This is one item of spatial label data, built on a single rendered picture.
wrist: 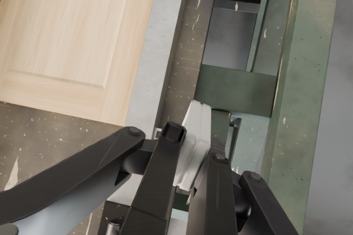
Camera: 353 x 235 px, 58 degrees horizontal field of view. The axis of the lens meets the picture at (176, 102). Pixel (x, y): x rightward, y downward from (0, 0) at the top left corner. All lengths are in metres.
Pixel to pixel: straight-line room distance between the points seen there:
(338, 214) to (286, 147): 2.41
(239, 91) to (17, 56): 0.42
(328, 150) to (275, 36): 1.53
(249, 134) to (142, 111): 0.62
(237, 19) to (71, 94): 1.26
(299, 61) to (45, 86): 0.44
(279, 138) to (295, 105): 0.06
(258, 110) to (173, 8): 0.24
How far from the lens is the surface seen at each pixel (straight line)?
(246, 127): 1.07
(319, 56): 0.55
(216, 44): 1.82
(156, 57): 0.55
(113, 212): 0.54
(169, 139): 0.16
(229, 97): 0.60
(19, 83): 0.66
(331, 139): 2.25
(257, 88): 0.60
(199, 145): 0.17
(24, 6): 0.71
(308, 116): 0.52
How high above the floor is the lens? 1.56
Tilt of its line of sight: 47 degrees down
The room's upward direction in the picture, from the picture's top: 159 degrees counter-clockwise
